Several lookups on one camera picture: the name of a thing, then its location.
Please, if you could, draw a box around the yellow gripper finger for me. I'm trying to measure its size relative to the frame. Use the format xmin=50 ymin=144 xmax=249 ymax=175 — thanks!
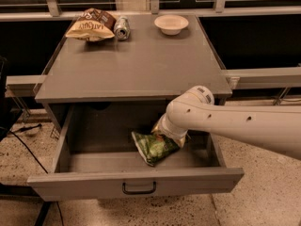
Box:
xmin=151 ymin=124 xmax=164 ymax=141
xmin=175 ymin=137 xmax=186 ymax=148

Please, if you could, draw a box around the green jalapeno chip bag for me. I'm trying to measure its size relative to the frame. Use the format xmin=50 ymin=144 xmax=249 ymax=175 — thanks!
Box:
xmin=131 ymin=131 xmax=180 ymax=167

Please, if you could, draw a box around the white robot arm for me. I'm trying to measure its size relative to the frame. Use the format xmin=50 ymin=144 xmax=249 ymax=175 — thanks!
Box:
xmin=152 ymin=86 xmax=301 ymax=160

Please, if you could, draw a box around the grey open top drawer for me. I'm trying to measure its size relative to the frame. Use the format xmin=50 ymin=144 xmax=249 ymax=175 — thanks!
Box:
xmin=27 ymin=102 xmax=244 ymax=202

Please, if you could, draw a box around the grey cabinet with counter top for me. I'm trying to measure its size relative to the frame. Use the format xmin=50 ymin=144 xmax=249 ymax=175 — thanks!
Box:
xmin=33 ymin=13 xmax=233 ymax=134

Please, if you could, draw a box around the brown chip bag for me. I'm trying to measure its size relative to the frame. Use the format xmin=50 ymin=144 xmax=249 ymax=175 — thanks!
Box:
xmin=66 ymin=8 xmax=117 ymax=42

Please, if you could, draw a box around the white bowl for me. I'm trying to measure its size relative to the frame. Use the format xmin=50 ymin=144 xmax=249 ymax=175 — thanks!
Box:
xmin=154 ymin=15 xmax=189 ymax=36

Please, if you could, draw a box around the silver soda can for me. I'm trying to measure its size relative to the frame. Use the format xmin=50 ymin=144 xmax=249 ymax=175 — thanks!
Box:
xmin=114 ymin=16 xmax=131 ymax=40

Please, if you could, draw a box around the black object at left edge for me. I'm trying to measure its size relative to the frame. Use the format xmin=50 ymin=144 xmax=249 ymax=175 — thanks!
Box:
xmin=0 ymin=56 xmax=23 ymax=141

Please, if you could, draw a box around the grey metal window railing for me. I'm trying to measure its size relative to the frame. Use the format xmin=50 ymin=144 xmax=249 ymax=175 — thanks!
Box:
xmin=0 ymin=0 xmax=301 ymax=22

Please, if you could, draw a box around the black drawer handle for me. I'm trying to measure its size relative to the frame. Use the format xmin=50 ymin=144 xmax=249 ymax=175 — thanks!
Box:
xmin=122 ymin=182 xmax=157 ymax=196

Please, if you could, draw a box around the black floor cable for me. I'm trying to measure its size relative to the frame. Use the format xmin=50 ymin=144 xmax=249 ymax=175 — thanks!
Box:
xmin=0 ymin=122 xmax=65 ymax=226

